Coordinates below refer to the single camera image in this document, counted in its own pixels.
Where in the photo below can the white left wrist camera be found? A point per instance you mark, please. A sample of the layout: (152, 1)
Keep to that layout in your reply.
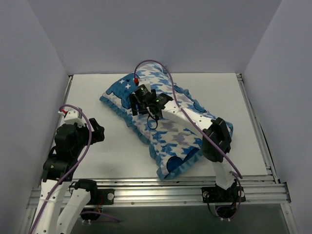
(72, 117)

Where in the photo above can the aluminium rail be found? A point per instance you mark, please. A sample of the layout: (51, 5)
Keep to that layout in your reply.
(265, 151)
(64, 99)

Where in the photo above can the aluminium left side rail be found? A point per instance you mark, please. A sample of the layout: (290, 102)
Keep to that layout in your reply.
(64, 99)

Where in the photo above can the blue houndstooth pillow with pillowcase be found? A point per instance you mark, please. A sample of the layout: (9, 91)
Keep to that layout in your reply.
(174, 148)

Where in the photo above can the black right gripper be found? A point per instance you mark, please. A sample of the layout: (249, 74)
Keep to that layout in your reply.
(134, 104)

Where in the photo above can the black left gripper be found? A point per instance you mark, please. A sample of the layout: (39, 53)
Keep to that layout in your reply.
(96, 131)

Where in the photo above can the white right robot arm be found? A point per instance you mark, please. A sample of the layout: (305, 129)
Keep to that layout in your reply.
(216, 139)

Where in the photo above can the aluminium front rail frame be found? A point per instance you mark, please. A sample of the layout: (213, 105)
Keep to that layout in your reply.
(186, 191)

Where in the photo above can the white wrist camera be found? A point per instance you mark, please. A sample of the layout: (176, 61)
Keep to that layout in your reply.
(72, 117)
(142, 81)

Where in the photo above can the aluminium right side rail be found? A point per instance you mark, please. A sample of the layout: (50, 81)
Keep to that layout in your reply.
(265, 151)

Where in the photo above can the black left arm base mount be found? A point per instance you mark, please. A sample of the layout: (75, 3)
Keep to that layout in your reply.
(102, 197)

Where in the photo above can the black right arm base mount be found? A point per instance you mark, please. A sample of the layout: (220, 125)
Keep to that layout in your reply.
(218, 195)

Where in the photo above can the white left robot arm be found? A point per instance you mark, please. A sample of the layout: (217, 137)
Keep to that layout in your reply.
(59, 168)

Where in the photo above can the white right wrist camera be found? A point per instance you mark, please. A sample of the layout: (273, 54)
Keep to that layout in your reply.
(142, 81)

